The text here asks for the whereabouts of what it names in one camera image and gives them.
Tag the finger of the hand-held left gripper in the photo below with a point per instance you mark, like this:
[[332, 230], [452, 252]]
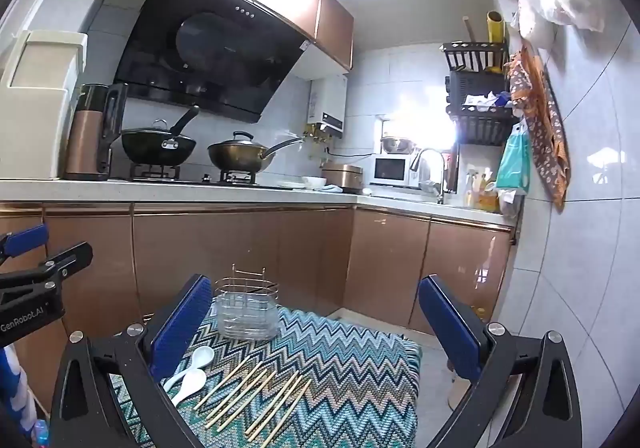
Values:
[[60, 260], [27, 238]]

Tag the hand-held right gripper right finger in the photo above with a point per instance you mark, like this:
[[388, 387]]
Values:
[[450, 330]]

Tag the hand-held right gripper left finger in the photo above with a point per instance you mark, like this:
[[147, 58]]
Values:
[[179, 330]]

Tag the pale blue ceramic spoon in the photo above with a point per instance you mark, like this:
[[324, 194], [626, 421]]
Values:
[[202, 354]]

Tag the pale pink ceramic spoon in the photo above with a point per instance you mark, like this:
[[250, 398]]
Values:
[[194, 380]]

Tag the group of wooden chopsticks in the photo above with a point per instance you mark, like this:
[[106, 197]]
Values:
[[222, 384]]

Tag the person's left hand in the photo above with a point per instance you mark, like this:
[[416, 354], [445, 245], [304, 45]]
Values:
[[14, 378]]

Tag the copper and black electric kettle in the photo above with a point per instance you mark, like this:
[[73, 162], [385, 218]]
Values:
[[85, 137]]

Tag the blue capped plastic bottle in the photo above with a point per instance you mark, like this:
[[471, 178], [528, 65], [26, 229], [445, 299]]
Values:
[[41, 434]]

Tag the zigzag patterned knitted mat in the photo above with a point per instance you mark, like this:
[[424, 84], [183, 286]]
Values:
[[340, 378]]

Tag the white plastic storage bin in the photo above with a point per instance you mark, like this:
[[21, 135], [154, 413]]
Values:
[[35, 102]]

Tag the yellow bottles by sink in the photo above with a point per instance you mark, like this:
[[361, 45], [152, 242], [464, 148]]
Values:
[[482, 195]]

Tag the black wok with lid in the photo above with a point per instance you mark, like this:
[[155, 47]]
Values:
[[155, 145]]

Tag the black gas stove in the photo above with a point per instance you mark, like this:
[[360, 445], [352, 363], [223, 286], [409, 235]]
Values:
[[195, 176]]

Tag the chrome kitchen faucet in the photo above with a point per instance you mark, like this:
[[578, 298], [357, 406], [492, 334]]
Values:
[[435, 162]]

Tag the white microwave oven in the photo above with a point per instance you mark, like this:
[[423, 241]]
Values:
[[392, 170]]

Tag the teal hanging bag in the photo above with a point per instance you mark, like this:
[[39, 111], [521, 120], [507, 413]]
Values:
[[514, 160]]

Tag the white plate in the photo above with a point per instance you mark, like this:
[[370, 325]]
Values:
[[290, 185]]

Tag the bronze wok with lid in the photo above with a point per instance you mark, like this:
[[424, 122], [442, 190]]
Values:
[[235, 155]]

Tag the copper rice cooker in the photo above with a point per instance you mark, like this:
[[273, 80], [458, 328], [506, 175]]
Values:
[[342, 175]]

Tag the metal bowl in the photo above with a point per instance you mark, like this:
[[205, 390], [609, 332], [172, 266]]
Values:
[[397, 145]]

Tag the white ceramic bowl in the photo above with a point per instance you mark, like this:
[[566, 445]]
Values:
[[314, 183]]

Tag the brown patterned apron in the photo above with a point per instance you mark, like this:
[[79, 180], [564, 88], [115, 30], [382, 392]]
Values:
[[542, 127]]

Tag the black range hood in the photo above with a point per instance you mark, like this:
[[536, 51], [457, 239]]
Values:
[[215, 52]]

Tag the white water heater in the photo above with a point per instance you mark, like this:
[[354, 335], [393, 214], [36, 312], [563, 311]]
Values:
[[330, 100]]

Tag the yellow roll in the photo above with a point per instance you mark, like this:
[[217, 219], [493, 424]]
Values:
[[496, 35]]

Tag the black wall rack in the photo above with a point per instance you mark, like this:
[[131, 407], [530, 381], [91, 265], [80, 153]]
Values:
[[480, 125]]

